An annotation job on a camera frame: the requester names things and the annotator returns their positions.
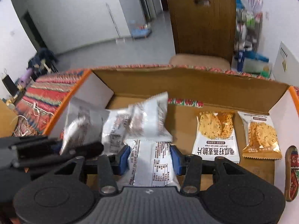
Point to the brown wooden chair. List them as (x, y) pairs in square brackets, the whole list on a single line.
[(203, 32)]

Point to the white board against wall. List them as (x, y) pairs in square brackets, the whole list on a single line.
[(286, 66)]

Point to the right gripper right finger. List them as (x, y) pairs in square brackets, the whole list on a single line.
[(191, 168)]

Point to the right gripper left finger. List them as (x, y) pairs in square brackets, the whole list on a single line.
[(103, 172)]

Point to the oat crisp cracker packet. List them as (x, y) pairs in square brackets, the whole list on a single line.
[(216, 137)]

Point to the patterned red tablecloth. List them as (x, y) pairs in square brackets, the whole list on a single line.
[(46, 99)]

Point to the orange cardboard snack box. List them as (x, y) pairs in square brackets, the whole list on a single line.
[(181, 123)]

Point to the metal storage rack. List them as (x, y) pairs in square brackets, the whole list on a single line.
[(249, 19)]

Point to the white printed snack packet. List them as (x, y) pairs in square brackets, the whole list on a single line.
[(147, 122)]

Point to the silver white snack packet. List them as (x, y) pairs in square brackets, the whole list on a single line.
[(83, 126)]

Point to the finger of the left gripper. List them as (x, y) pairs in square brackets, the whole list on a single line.
[(58, 150), (15, 140)]

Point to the orange cracker packet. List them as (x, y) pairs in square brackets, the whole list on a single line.
[(261, 137)]

